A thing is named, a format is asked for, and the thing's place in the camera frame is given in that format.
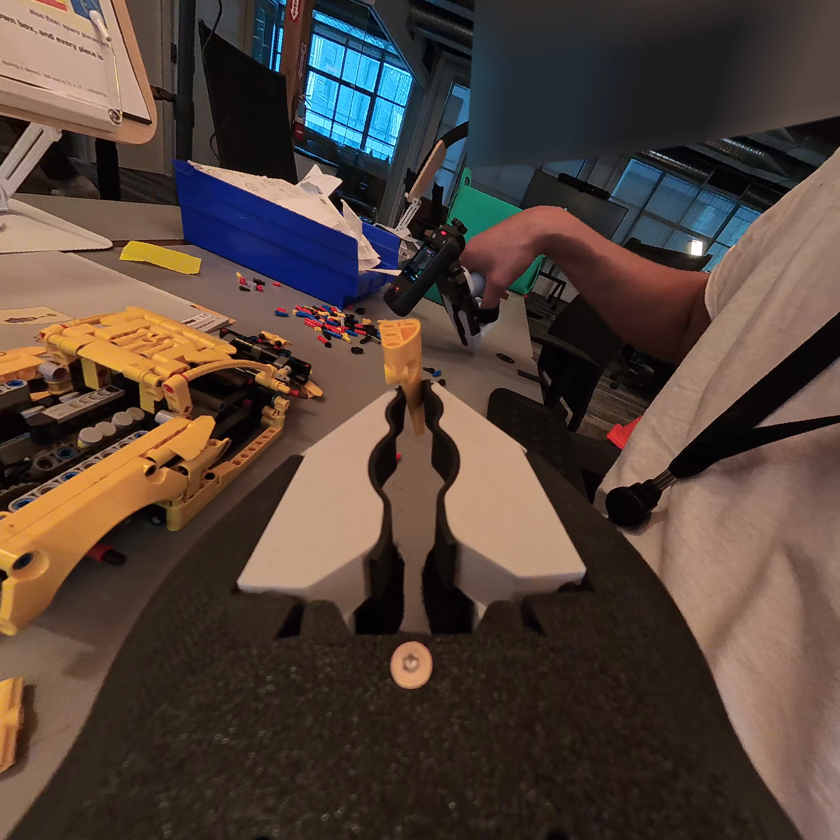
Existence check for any yellow paper scrap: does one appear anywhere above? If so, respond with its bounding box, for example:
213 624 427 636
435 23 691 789
119 241 202 275

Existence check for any black lanyard strap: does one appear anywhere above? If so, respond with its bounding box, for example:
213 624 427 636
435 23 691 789
604 315 840 531

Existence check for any person's white shirt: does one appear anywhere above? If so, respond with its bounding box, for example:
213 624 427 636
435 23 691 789
594 147 840 840

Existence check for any building instruction booklet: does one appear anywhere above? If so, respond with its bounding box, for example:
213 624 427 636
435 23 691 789
0 252 237 333

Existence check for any yellow brick toy car model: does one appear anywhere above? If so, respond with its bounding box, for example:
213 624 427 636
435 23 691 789
0 307 324 636

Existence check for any yellow curved panel brick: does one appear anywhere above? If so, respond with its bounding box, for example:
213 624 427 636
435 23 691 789
378 319 423 437

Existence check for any yellow flat panel brick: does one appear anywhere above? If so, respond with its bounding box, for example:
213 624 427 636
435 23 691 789
0 676 27 774

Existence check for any pale sticker sheet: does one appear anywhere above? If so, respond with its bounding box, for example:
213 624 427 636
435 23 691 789
0 305 73 327

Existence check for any blue plastic bin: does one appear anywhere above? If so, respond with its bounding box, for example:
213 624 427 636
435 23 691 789
172 159 403 308

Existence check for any grey desk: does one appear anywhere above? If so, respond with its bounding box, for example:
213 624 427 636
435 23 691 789
0 193 546 821

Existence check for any wooden board with printed sheet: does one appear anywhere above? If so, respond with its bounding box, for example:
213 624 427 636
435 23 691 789
0 0 158 145

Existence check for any green plastic bin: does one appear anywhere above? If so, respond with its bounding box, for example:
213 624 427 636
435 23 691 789
453 167 546 296

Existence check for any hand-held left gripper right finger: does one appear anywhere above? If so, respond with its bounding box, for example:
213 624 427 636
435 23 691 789
423 379 587 634

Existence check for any black monitor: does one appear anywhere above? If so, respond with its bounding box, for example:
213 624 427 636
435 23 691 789
199 20 299 186

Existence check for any instruction sheet on stand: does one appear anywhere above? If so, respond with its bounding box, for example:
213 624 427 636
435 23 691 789
0 125 114 254

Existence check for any person's right hand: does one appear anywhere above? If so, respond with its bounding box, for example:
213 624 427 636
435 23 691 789
462 205 549 309

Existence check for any pile of small coloured pins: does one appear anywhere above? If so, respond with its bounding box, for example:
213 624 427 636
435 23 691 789
235 270 448 389

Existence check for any black office chair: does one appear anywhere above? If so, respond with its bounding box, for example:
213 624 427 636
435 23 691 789
530 295 664 434

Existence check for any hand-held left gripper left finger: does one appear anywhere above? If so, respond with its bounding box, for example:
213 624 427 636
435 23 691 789
238 387 404 634

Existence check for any wooden pillar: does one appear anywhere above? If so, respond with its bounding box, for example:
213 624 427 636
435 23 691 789
282 0 316 139

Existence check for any large paned window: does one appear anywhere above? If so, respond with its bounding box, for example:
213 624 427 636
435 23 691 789
298 10 416 165

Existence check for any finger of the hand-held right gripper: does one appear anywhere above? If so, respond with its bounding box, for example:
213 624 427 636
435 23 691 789
445 295 475 349
469 307 501 355

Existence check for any wide paned window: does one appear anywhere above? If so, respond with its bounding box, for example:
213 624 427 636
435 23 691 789
610 156 765 266

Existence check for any person's right forearm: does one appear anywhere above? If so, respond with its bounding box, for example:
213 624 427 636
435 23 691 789
541 213 716 363

